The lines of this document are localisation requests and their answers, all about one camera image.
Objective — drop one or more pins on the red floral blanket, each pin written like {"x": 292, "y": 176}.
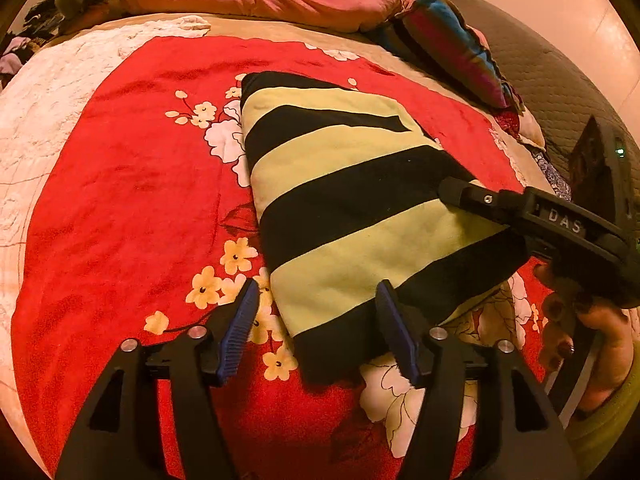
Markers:
{"x": 125, "y": 185}

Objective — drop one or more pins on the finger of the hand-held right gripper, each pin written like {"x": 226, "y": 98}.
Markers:
{"x": 470, "y": 197}

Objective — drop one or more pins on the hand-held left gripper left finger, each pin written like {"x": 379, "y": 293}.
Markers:
{"x": 240, "y": 330}

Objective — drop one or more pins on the multicoloured striped pillow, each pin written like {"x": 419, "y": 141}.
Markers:
{"x": 450, "y": 45}

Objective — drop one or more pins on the pile of mixed clothes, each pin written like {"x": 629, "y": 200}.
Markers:
{"x": 25, "y": 45}

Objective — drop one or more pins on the grey quilted headboard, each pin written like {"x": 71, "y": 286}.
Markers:
{"x": 540, "y": 75}

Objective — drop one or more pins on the green black striped frog sweater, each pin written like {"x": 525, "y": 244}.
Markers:
{"x": 350, "y": 170}

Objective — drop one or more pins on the person's right hand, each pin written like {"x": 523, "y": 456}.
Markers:
{"x": 615, "y": 345}

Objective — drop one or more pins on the person's right forearm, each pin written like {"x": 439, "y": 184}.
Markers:
{"x": 610, "y": 435}

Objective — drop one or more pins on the blue patterned cloth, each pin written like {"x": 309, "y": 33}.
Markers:
{"x": 550, "y": 175}

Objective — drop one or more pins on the peach fleece bear blanket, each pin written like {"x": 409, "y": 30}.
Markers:
{"x": 45, "y": 95}

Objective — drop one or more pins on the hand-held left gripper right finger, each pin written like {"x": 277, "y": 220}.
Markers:
{"x": 397, "y": 335}

